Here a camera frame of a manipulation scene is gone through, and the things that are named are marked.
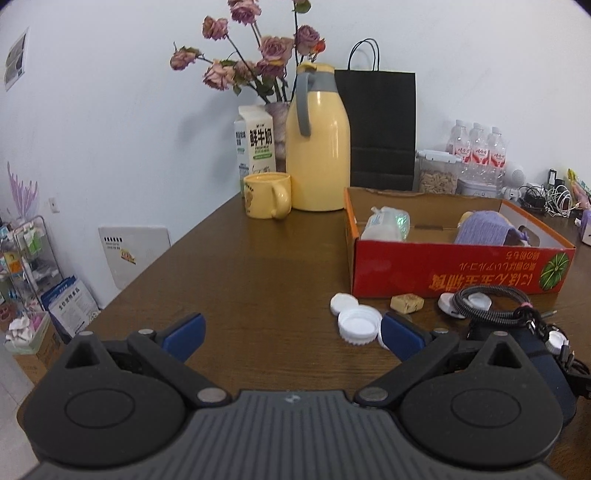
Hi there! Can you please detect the white robot toy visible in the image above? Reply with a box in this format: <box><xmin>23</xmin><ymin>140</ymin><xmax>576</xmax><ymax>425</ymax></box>
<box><xmin>501</xmin><ymin>164</ymin><xmax>527</xmax><ymax>204</ymax></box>

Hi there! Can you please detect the white charger cable bundle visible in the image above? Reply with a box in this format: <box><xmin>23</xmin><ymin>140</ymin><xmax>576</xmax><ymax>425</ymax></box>
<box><xmin>547</xmin><ymin>185</ymin><xmax>583</xmax><ymax>217</ymax></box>

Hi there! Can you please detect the red cardboard box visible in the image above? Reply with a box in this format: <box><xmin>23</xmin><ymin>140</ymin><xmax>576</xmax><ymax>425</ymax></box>
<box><xmin>343</xmin><ymin>186</ymin><xmax>577</xmax><ymax>298</ymax></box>

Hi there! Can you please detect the black usb cable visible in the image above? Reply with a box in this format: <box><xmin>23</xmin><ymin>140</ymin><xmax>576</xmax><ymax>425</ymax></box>
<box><xmin>556</xmin><ymin>346</ymin><xmax>591</xmax><ymax>400</ymax></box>

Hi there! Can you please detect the small clear lidded box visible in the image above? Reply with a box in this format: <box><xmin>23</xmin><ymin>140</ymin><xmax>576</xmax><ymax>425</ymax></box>
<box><xmin>458</xmin><ymin>178</ymin><xmax>502</xmax><ymax>199</ymax></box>

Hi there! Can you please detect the small white cap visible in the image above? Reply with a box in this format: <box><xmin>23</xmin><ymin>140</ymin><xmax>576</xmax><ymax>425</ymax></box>
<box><xmin>330</xmin><ymin>293</ymin><xmax>360</xmax><ymax>317</ymax></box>

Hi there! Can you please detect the colourful snack packet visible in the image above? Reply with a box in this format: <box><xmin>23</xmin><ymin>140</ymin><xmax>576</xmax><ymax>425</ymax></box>
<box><xmin>567</xmin><ymin>168</ymin><xmax>591</xmax><ymax>206</ymax></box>

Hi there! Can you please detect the dried pink rose bouquet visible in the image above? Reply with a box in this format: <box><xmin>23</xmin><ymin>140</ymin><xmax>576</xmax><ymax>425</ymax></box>
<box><xmin>170</xmin><ymin>0</ymin><xmax>326</xmax><ymax>104</ymax></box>

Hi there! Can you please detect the large ribbed white cap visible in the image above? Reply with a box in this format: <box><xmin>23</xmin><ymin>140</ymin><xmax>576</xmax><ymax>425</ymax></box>
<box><xmin>338</xmin><ymin>305</ymin><xmax>383</xmax><ymax>346</ymax></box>

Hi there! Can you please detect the purple burlap pouch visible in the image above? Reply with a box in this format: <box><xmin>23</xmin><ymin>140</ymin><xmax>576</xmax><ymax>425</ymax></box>
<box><xmin>454</xmin><ymin>211</ymin><xmax>529</xmax><ymax>245</ymax></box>

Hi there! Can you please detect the clear snack storage container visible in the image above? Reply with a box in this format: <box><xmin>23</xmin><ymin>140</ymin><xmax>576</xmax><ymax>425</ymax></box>
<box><xmin>417</xmin><ymin>150</ymin><xmax>461</xmax><ymax>193</ymax></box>

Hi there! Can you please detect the tan wrapped cube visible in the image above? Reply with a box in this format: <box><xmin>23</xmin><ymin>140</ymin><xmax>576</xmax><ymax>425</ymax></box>
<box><xmin>390</xmin><ymin>293</ymin><xmax>424</xmax><ymax>315</ymax></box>

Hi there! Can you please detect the navy zip pouch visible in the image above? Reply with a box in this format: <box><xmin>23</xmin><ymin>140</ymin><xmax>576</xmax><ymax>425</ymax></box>
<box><xmin>466</xmin><ymin>320</ymin><xmax>579</xmax><ymax>425</ymax></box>

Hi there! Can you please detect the carton of paper packets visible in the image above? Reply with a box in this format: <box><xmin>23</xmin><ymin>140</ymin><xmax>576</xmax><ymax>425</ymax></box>
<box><xmin>4</xmin><ymin>311</ymin><xmax>65</xmax><ymax>384</ymax></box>

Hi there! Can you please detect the purple wall decoration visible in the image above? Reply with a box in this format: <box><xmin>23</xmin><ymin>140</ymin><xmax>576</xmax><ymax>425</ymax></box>
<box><xmin>6</xmin><ymin>161</ymin><xmax>40</xmax><ymax>222</ymax></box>

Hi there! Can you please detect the white board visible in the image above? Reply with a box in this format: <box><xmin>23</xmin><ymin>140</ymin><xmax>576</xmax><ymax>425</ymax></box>
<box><xmin>98</xmin><ymin>224</ymin><xmax>171</xmax><ymax>291</ymax></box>

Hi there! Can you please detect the white milk carton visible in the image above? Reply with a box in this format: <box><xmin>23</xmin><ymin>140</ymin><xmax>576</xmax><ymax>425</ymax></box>
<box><xmin>233</xmin><ymin>104</ymin><xmax>278</xmax><ymax>197</ymax></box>

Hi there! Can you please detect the yellow thermos jug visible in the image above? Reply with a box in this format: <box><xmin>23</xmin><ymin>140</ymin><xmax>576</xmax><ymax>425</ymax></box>
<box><xmin>285</xmin><ymin>62</ymin><xmax>352</xmax><ymax>212</ymax></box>

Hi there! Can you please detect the black charger cable bundle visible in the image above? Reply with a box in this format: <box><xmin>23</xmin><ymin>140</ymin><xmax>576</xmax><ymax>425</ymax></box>
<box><xmin>522</xmin><ymin>185</ymin><xmax>550</xmax><ymax>213</ymax></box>

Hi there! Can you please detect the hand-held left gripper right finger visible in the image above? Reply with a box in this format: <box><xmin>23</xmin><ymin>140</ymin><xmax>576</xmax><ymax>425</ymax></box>
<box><xmin>353</xmin><ymin>311</ymin><xmax>525</xmax><ymax>409</ymax></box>

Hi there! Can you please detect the wire storage rack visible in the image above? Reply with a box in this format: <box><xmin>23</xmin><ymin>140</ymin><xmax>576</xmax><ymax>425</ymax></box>
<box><xmin>0</xmin><ymin>215</ymin><xmax>63</xmax><ymax>319</ymax></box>

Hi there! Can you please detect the blue white printed box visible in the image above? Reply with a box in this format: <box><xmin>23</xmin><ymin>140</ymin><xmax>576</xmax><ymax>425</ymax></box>
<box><xmin>41</xmin><ymin>275</ymin><xmax>101</xmax><ymax>340</ymax></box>

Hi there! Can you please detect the yellow mug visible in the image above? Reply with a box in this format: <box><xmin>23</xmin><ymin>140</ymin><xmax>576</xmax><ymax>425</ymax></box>
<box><xmin>243</xmin><ymin>172</ymin><xmax>293</xmax><ymax>220</ymax></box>

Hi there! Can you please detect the wall poster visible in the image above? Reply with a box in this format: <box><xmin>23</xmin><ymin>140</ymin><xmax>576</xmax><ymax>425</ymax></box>
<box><xmin>4</xmin><ymin>27</ymin><xmax>29</xmax><ymax>92</ymax></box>

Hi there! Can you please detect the grey braided cable pink tie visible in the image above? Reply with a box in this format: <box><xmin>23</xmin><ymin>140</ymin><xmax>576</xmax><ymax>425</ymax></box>
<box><xmin>451</xmin><ymin>285</ymin><xmax>555</xmax><ymax>340</ymax></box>

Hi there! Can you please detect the purple glass vase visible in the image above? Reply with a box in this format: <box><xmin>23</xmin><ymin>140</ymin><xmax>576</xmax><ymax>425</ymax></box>
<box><xmin>264</xmin><ymin>102</ymin><xmax>291</xmax><ymax>172</ymax></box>

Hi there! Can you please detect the black paper bag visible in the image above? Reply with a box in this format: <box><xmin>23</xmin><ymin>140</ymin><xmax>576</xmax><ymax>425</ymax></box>
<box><xmin>334</xmin><ymin>39</ymin><xmax>417</xmax><ymax>191</ymax></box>

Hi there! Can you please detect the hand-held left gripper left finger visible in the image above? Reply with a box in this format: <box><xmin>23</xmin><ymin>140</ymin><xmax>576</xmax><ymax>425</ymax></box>
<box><xmin>65</xmin><ymin>312</ymin><xmax>232</xmax><ymax>407</ymax></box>

